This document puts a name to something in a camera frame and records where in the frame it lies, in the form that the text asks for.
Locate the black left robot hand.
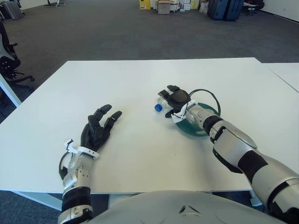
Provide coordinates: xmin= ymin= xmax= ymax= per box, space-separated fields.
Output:
xmin=80 ymin=104 xmax=123 ymax=153

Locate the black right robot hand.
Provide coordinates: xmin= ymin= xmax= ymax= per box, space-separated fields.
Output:
xmin=157 ymin=85 xmax=191 ymax=119

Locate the clear plastic bottle blue cap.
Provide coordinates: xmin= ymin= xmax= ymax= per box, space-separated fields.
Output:
xmin=154 ymin=97 xmax=175 ymax=113

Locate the green round plate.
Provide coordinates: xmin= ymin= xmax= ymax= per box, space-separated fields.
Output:
xmin=174 ymin=102 xmax=220 ymax=138

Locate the brown cardboard box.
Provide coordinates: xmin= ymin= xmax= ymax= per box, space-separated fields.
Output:
xmin=158 ymin=0 xmax=171 ymax=14

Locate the white plastic bag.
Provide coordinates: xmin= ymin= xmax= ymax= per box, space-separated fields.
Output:
xmin=199 ymin=1 xmax=210 ymax=14

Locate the stack of white boxes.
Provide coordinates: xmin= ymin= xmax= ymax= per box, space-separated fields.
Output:
xmin=170 ymin=0 xmax=192 ymax=11

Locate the white side desk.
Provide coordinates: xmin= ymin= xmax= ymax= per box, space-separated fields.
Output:
xmin=0 ymin=73 xmax=23 ymax=108

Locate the blue suitcase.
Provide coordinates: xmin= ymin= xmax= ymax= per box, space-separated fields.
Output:
xmin=212 ymin=0 xmax=229 ymax=20

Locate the grey robot torso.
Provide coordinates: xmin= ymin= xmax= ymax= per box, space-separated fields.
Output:
xmin=90 ymin=190 xmax=281 ymax=224

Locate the dark navy suitcase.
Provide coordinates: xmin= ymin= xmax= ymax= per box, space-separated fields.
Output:
xmin=225 ymin=0 xmax=243 ymax=21

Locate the black mesh office chair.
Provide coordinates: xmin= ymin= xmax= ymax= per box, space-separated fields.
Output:
xmin=0 ymin=21 xmax=36 ymax=94

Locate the white adjacent table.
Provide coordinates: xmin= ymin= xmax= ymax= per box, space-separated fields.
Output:
xmin=268 ymin=62 xmax=299 ymax=93

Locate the black chair base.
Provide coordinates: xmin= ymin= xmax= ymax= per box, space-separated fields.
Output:
xmin=45 ymin=0 xmax=66 ymax=7

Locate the grey cabinet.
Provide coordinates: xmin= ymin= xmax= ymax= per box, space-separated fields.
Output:
xmin=0 ymin=2 xmax=25 ymax=21

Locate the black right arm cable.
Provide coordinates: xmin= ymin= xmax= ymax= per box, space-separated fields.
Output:
xmin=188 ymin=88 xmax=221 ymax=116

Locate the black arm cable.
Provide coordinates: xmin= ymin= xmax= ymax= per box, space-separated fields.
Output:
xmin=188 ymin=88 xmax=221 ymax=116
xmin=58 ymin=151 xmax=75 ymax=180

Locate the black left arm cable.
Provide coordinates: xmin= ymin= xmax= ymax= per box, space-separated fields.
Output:
xmin=58 ymin=151 xmax=75 ymax=180

